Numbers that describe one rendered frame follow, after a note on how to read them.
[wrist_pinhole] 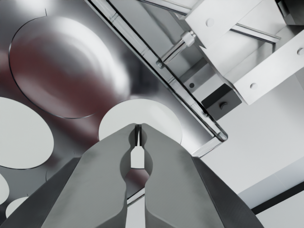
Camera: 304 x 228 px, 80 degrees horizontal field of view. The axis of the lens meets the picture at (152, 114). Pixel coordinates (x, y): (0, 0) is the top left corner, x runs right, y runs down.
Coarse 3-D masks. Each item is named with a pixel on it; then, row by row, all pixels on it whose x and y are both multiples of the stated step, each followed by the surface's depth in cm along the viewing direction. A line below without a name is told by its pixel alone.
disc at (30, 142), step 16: (0, 112) 20; (16, 112) 20; (32, 112) 20; (0, 128) 21; (16, 128) 21; (32, 128) 21; (48, 128) 21; (0, 144) 22; (16, 144) 22; (32, 144) 22; (48, 144) 22; (0, 160) 23; (16, 160) 23; (32, 160) 23
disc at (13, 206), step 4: (16, 200) 26; (20, 200) 26; (24, 200) 26; (12, 204) 27; (16, 204) 27; (8, 208) 27; (12, 208) 27; (16, 208) 27; (8, 212) 27; (12, 212) 27; (8, 216) 28
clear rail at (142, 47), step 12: (96, 0) 15; (108, 0) 16; (108, 12) 16; (120, 24) 16; (132, 36) 17; (144, 48) 17; (144, 60) 18; (156, 60) 18; (156, 72) 18; (168, 72) 18; (168, 84) 19; (180, 84) 19; (180, 96) 20; (192, 96) 20; (192, 108) 20; (204, 108) 21; (204, 120) 21; (216, 132) 22
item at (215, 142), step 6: (216, 138) 23; (204, 144) 23; (210, 144) 23; (216, 144) 23; (198, 150) 24; (204, 150) 23; (210, 150) 23; (198, 156) 24; (144, 186) 26; (138, 192) 27; (144, 192) 26; (132, 198) 27; (138, 198) 27; (132, 204) 27
